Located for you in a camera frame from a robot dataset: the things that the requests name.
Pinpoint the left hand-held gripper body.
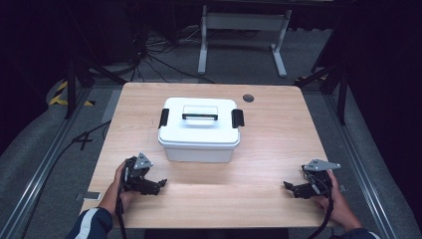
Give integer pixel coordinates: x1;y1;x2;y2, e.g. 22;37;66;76
121;151;154;195

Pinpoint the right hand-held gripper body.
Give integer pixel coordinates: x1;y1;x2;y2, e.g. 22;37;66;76
301;158;342;197

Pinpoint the white plastic storage box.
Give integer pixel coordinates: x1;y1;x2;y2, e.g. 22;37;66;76
163;140;234;164

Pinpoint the black box latch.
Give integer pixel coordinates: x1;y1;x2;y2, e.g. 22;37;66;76
230;108;246;129
157;108;170;130

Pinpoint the white storage box lid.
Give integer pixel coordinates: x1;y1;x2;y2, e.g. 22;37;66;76
157;97;241;147

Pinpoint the person's left hand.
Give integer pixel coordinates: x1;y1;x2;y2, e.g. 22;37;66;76
100;160;139;214

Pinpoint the person's right hand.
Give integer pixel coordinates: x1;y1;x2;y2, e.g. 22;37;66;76
314;169;358;231

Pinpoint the grey floor tape piece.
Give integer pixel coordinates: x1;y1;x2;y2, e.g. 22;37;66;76
75;191;102;202

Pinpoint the black metal stand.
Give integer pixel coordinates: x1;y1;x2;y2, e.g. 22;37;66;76
294;61;350;126
64;46;128;120

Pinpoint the yellow black floor tape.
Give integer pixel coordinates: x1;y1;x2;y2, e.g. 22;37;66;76
49;80;97;108

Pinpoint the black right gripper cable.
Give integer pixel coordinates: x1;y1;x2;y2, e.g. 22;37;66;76
307;172;335;239

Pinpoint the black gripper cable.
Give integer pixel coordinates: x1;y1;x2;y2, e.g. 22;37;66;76
114;163;130;239
307;172;335;239

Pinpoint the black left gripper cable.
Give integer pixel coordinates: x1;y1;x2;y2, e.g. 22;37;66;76
114;163;130;239

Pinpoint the aluminium floor rail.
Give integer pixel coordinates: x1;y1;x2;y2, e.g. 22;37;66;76
321;93;397;239
0;87;95;239

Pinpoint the long black floor cable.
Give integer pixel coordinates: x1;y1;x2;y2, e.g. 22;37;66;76
19;119;112;239

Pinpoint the black lid handle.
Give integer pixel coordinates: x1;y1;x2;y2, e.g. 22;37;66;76
181;113;220;121

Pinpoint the bundle of black floor cables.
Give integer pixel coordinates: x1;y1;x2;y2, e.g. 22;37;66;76
127;23;217;85

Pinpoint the white metal desk frame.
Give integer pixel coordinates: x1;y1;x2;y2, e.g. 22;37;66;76
197;4;294;80

